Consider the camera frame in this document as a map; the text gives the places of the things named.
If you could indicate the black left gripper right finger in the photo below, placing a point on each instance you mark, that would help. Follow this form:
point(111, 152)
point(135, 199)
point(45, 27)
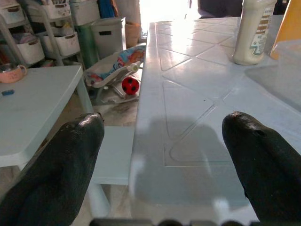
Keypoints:
point(265, 160)

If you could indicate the white low stool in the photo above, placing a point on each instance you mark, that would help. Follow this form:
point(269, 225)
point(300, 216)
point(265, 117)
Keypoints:
point(113, 160)

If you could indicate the white storage drawer rack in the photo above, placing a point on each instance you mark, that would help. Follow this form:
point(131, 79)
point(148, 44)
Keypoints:
point(35, 33)

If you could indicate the small blue block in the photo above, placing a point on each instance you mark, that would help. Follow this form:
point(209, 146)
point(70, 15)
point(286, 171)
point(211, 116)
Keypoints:
point(8, 92)

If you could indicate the green cylindrical bin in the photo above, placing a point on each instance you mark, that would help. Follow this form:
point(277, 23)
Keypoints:
point(86, 44)

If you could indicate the grey lidded storage bin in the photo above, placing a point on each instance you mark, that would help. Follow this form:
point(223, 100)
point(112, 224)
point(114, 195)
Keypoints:
point(109, 37)

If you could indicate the colourful baby bouncer seat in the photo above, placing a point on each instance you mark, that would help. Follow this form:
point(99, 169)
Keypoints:
point(117, 70)

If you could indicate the small white side table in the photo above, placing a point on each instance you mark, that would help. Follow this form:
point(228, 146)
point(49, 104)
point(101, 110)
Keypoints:
point(35, 108)

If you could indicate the white plastic patterned table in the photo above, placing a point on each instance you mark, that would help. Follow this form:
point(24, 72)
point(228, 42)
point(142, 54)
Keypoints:
point(195, 113)

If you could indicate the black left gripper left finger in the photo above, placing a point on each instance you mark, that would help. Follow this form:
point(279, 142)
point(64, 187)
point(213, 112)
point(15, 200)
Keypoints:
point(61, 164)

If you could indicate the red black-spotted ball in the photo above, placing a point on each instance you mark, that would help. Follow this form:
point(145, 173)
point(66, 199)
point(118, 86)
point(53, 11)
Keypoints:
point(130, 86)

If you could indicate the clear plastic food container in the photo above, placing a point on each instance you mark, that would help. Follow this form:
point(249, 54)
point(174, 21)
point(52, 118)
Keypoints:
point(279, 73)

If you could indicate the white sauce bottle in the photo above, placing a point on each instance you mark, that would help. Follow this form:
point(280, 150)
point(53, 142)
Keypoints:
point(254, 30)

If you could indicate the orange juice carton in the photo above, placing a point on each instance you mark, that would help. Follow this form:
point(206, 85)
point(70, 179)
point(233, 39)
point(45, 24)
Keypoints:
point(287, 26)

